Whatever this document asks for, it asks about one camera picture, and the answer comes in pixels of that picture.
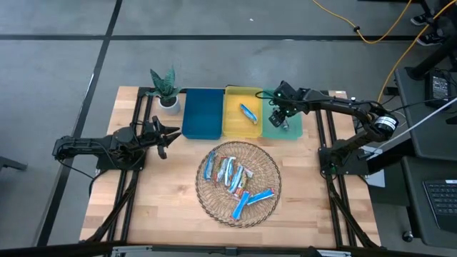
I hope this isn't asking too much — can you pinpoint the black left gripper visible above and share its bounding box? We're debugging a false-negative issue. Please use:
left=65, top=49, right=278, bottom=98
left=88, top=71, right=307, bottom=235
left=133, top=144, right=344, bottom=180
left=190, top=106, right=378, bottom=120
left=136, top=124, right=183, bottom=161

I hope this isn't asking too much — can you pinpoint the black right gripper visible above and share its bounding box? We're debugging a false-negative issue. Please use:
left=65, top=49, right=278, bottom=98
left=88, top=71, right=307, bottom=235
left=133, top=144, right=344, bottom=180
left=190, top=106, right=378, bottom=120
left=268, top=88, right=309, bottom=129

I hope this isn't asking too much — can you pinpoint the granola bar blue red wrapper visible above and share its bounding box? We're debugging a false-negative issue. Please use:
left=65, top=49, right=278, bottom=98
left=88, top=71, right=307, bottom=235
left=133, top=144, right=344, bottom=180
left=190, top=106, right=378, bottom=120
left=239, top=103, right=259, bottom=126
left=246, top=188, right=276, bottom=206
left=203, top=151, right=218, bottom=181
left=228, top=164, right=245, bottom=194

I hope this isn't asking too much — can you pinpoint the granola bar blue white wrapper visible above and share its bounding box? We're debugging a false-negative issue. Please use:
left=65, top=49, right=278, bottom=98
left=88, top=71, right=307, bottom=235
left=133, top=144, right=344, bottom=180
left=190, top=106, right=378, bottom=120
left=224, top=156, right=237, bottom=187

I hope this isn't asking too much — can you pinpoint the granola bar red green wrapper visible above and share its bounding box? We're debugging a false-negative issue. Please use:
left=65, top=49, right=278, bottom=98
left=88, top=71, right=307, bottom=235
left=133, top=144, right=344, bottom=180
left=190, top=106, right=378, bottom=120
left=238, top=167, right=255, bottom=199

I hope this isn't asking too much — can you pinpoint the chocolate chip granola bar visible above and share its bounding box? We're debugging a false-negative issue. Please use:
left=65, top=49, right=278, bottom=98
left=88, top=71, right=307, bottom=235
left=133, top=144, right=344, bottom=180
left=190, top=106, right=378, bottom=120
left=231, top=191, right=251, bottom=221

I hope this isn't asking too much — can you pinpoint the green plastic bin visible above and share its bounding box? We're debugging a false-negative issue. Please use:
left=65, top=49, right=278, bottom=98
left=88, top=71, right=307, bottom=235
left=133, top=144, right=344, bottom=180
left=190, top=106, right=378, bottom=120
left=261, top=88, right=304, bottom=141

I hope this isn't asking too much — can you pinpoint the white plant pot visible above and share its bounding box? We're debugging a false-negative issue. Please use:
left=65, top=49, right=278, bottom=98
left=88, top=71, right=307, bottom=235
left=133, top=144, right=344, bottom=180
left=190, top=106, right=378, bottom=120
left=157, top=94, right=181, bottom=116

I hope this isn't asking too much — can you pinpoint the blue plastic bin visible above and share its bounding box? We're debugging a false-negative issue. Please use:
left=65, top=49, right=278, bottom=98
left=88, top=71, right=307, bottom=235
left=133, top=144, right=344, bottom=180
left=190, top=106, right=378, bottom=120
left=181, top=88, right=225, bottom=141

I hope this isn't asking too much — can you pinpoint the yellow plastic bin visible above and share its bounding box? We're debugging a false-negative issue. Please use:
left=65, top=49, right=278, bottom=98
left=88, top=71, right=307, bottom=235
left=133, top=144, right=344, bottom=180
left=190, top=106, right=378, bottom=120
left=221, top=85, right=265, bottom=139

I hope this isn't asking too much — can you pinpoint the green snake plant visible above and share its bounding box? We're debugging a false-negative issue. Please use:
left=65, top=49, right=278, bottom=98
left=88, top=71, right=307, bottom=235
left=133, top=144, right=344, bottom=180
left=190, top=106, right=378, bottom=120
left=145, top=65, right=184, bottom=101

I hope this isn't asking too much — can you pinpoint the round woven straw placemat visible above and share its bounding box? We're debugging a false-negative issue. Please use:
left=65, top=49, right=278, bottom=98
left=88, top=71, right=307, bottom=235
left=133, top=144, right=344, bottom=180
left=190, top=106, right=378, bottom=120
left=194, top=140, right=283, bottom=229

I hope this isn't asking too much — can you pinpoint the dark grey side desk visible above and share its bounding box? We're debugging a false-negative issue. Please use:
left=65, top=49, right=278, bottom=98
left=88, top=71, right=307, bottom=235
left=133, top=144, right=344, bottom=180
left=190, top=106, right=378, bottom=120
left=393, top=66, right=457, bottom=249

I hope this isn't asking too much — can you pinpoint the black power supply unit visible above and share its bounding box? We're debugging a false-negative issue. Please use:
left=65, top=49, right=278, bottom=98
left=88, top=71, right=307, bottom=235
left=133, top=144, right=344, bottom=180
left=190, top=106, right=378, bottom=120
left=424, top=69, right=453, bottom=109

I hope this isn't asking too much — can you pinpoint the black stand leg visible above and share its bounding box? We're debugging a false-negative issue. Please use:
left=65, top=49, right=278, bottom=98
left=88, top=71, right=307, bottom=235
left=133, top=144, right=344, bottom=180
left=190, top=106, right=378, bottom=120
left=406, top=35, right=457, bottom=81

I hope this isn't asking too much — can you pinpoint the person's foot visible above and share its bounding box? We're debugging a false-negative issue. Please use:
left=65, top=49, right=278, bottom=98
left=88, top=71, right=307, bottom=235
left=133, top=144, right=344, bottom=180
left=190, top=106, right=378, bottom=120
left=416, top=31, right=446, bottom=48
left=410, top=13, right=428, bottom=27

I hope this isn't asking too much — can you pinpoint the black keyboard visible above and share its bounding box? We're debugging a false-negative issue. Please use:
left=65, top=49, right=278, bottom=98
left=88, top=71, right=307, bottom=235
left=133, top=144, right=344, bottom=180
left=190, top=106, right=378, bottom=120
left=422, top=179, right=457, bottom=233

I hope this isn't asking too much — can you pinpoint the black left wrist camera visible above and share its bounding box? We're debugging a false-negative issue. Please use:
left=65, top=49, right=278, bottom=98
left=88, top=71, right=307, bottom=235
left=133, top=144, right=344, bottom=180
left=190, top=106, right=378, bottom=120
left=144, top=115, right=164, bottom=133

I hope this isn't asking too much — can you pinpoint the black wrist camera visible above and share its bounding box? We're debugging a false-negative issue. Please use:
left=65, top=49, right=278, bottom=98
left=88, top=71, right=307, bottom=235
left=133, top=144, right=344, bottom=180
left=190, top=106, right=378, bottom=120
left=273, top=80, right=298, bottom=101
left=144, top=115, right=164, bottom=133

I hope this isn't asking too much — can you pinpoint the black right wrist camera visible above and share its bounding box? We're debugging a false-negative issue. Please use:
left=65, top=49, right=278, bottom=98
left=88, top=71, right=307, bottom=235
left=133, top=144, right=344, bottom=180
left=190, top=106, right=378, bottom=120
left=273, top=80, right=298, bottom=101

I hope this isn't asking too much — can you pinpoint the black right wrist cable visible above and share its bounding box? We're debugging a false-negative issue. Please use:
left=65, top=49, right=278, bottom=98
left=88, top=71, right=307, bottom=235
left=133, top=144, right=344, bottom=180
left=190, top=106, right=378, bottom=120
left=254, top=89, right=283, bottom=108

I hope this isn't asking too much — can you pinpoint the black aluminium rig frame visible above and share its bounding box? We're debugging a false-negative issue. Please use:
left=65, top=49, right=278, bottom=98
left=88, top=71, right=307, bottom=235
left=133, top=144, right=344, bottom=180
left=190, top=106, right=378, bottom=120
left=79, top=85, right=381, bottom=257

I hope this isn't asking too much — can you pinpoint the yellow power cord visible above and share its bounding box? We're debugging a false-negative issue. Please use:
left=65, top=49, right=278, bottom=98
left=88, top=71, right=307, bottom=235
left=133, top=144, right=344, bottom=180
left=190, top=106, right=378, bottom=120
left=377, top=0, right=457, bottom=104
left=311, top=0, right=414, bottom=45

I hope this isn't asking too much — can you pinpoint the silver aluminium bracket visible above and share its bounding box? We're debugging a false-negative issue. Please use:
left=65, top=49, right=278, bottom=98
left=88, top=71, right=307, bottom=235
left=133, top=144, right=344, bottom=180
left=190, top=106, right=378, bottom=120
left=111, top=244, right=154, bottom=257
left=316, top=248, right=353, bottom=257

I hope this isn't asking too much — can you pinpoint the white cable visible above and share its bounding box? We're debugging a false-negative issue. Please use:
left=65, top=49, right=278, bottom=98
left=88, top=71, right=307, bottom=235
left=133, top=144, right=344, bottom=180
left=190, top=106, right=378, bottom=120
left=371, top=96, right=457, bottom=153

